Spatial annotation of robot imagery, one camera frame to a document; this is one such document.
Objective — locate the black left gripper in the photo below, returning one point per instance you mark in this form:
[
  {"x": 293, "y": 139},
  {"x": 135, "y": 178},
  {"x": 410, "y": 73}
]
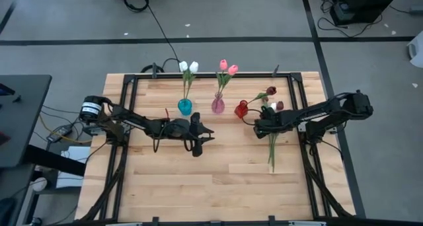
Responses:
[{"x": 196, "y": 133}]

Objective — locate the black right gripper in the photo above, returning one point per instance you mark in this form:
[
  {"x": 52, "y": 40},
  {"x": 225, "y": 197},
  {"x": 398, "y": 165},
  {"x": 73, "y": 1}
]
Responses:
[{"x": 269, "y": 127}]

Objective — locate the dark red artificial tulip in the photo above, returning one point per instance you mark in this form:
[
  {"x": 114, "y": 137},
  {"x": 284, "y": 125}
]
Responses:
[
  {"x": 272, "y": 153},
  {"x": 271, "y": 90}
]

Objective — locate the pink ribbed glass vase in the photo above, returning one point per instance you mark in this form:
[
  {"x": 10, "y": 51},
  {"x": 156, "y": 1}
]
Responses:
[{"x": 218, "y": 106}]

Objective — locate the pink artificial tulip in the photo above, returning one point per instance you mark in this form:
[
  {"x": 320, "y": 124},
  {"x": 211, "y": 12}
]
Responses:
[
  {"x": 223, "y": 64},
  {"x": 233, "y": 69}
]

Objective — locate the white artificial tulip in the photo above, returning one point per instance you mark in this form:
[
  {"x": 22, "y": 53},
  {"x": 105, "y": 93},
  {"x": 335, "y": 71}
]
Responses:
[
  {"x": 183, "y": 66},
  {"x": 194, "y": 66}
]

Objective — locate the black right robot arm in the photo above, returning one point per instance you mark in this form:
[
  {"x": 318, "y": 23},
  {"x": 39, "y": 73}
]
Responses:
[{"x": 330, "y": 110}]

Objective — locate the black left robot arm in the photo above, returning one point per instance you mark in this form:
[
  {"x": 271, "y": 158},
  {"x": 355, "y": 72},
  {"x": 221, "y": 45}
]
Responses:
[{"x": 138, "y": 120}]

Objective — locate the red ribbed glass vase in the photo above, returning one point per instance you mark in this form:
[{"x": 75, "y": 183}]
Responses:
[{"x": 241, "y": 111}]

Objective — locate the blue glass vase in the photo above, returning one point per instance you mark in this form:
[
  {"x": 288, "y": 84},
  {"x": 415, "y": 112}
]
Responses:
[{"x": 185, "y": 107}]

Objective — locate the white box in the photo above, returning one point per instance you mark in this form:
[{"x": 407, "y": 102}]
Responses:
[{"x": 79, "y": 153}]

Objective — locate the black equipment cart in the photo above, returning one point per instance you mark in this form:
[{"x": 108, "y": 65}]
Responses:
[{"x": 363, "y": 4}]

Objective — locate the black power adapter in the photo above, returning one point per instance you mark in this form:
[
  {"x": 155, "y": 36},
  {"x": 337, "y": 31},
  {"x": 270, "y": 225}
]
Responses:
[{"x": 59, "y": 132}]

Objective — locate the white floor object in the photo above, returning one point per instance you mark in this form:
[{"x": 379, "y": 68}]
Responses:
[{"x": 417, "y": 51}]

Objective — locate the white round device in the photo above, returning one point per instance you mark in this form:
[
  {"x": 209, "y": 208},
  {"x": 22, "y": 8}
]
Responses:
[{"x": 39, "y": 184}]

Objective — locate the dark grey desk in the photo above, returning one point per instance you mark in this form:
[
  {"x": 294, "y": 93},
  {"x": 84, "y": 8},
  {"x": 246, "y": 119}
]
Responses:
[{"x": 23, "y": 120}]

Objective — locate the black aluminium table frame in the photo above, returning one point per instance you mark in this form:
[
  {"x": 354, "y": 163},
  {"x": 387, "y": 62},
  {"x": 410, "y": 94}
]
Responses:
[{"x": 251, "y": 75}]

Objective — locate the silver aluminium rail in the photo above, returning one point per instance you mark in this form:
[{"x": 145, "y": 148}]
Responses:
[
  {"x": 307, "y": 223},
  {"x": 124, "y": 224}
]

